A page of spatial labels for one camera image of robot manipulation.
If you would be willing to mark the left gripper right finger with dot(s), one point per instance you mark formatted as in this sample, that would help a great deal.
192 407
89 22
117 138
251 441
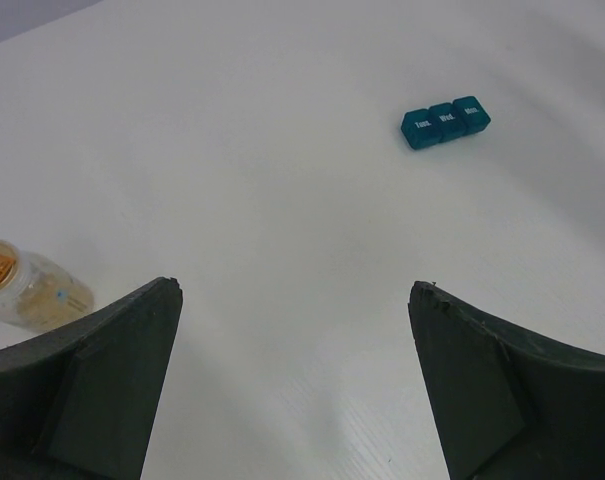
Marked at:
508 403

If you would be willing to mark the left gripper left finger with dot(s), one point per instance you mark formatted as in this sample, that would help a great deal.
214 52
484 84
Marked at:
79 402

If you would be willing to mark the clear pill bottle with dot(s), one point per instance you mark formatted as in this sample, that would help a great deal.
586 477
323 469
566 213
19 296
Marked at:
37 294

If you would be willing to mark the teal pill organizer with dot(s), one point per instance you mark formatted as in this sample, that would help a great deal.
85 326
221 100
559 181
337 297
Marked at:
444 122

